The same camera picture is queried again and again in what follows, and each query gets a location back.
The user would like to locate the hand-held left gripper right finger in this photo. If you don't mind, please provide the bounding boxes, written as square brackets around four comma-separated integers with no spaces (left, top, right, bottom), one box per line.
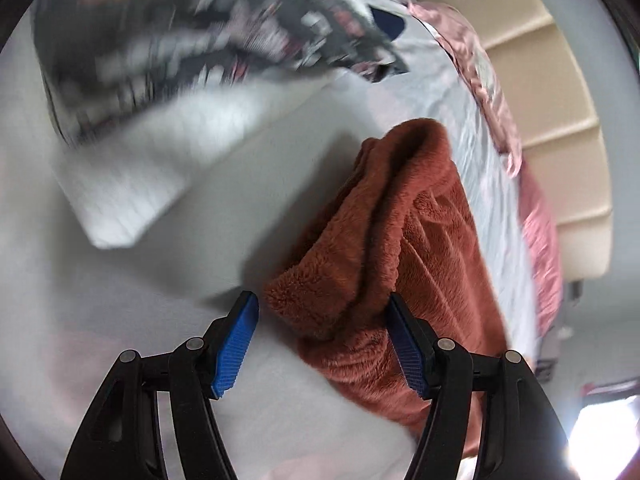
[387,292,573,480]

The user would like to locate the white black printed shirt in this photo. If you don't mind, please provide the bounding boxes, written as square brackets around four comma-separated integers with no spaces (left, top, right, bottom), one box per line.
[32,0,411,251]

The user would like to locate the rust fleece garment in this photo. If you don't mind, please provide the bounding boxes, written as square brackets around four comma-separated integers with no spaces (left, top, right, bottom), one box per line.
[262,117,516,461]

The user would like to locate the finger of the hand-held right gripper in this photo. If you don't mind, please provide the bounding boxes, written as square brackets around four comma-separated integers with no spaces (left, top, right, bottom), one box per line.
[369,6,407,41]

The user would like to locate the beige padded headboard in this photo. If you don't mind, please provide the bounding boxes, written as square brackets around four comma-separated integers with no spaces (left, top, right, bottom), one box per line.
[415,0,616,281]

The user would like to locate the pale pink satin pillow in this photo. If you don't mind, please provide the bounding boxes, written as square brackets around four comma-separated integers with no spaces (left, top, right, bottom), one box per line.
[407,2,523,178]

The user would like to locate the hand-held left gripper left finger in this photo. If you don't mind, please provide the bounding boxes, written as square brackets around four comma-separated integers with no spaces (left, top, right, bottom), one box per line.
[60,290,261,480]

